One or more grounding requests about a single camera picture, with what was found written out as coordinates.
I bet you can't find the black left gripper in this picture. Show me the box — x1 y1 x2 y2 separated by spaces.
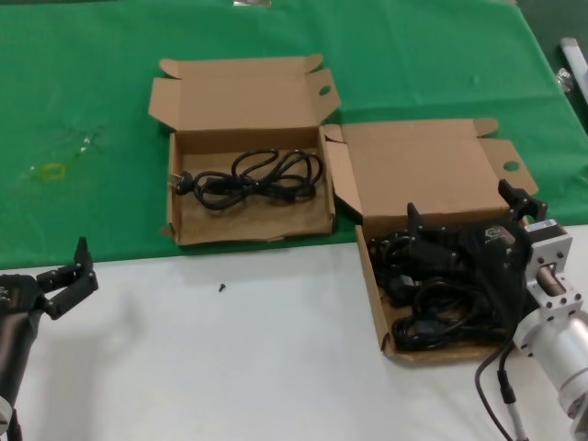
0 236 100 324

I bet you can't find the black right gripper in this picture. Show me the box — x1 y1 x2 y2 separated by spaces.
405 179 549 333

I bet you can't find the black power cable with plug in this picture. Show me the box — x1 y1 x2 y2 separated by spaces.
167 149 325 212

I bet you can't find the cardboard box with round hole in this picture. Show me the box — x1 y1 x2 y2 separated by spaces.
147 53 341 249

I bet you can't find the yellow rubber band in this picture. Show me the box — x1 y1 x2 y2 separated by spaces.
40 162 67 182

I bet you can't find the clear plastic scrap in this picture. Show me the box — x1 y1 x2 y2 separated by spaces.
73 130 106 155

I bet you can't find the small clear plastic bag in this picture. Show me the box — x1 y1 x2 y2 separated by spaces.
555 67 573 96

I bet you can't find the white tube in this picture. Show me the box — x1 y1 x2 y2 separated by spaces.
559 38 588 105

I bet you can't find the green tablecloth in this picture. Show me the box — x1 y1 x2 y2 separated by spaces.
0 0 588 271

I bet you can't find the cardboard box with cables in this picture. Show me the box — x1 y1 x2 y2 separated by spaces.
323 118 539 368

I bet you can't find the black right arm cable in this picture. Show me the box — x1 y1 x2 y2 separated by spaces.
472 338 518 441

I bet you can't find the gray cable with black connector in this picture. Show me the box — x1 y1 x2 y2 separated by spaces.
495 353 527 441

